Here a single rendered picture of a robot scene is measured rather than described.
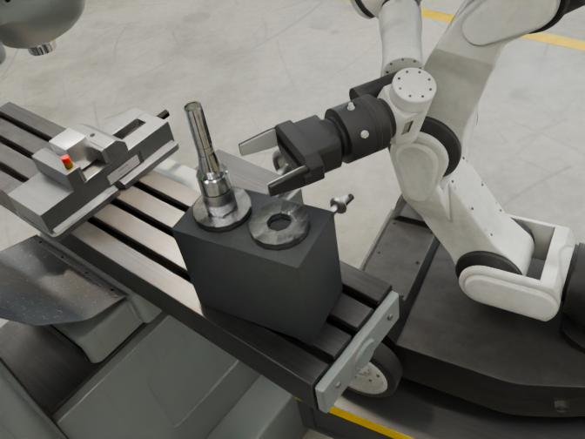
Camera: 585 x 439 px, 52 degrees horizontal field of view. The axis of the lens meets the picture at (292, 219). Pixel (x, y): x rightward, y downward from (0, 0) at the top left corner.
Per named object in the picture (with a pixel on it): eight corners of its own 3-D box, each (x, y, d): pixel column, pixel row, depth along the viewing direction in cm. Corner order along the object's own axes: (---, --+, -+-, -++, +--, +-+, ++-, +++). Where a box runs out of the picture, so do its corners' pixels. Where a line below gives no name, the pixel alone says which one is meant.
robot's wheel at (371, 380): (403, 391, 145) (403, 344, 131) (396, 409, 142) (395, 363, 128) (328, 363, 153) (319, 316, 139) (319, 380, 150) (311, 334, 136)
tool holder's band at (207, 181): (232, 166, 89) (231, 161, 88) (223, 188, 85) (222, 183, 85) (203, 165, 90) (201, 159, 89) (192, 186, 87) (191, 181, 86)
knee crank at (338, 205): (344, 195, 186) (342, 180, 181) (359, 202, 183) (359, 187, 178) (300, 240, 175) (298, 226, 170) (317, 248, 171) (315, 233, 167)
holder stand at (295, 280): (235, 254, 112) (210, 172, 98) (344, 289, 103) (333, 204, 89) (199, 304, 105) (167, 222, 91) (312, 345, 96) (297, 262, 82)
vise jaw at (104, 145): (93, 132, 134) (86, 118, 131) (129, 150, 128) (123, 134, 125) (71, 147, 131) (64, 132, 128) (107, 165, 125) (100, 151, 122)
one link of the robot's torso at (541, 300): (569, 263, 139) (581, 223, 130) (552, 331, 127) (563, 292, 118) (479, 240, 147) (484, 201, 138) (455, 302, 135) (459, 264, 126)
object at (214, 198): (240, 196, 93) (232, 166, 89) (231, 218, 90) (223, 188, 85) (211, 194, 94) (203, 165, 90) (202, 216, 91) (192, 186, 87)
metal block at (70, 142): (79, 150, 129) (69, 127, 125) (97, 158, 126) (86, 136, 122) (60, 164, 127) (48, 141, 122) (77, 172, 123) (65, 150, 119)
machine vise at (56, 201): (139, 128, 146) (124, 89, 138) (181, 146, 138) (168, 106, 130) (16, 216, 128) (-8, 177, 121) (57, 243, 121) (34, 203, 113)
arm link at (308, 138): (313, 202, 89) (383, 172, 92) (308, 151, 82) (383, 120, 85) (277, 155, 97) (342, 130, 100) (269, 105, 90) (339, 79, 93)
